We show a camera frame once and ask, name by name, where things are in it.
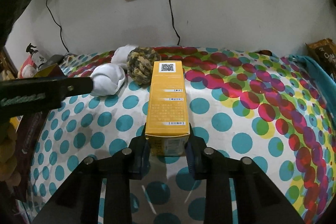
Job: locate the yellow box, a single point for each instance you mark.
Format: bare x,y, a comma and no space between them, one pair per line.
167,126

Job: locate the white sock ball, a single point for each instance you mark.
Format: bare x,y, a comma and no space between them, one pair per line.
107,79

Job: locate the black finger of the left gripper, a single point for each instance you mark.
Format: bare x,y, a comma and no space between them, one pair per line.
26,96

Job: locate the black flat device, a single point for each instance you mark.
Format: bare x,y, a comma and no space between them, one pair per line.
55,59

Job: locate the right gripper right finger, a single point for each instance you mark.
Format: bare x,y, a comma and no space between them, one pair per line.
206,163

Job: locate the brown snack bag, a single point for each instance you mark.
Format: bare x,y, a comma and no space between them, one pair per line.
323,52

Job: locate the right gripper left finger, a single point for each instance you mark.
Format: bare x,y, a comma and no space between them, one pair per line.
130,163

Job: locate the gold tin box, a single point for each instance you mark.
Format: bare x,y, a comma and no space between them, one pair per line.
31,125

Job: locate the teal blue towel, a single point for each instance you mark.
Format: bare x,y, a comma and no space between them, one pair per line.
323,81

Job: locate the polka dot bed sheet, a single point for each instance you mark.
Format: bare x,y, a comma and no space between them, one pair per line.
279,111

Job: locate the white sock rear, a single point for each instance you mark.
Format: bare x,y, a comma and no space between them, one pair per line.
120,55

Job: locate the woven rope ball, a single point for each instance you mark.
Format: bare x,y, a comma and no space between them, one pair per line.
140,64

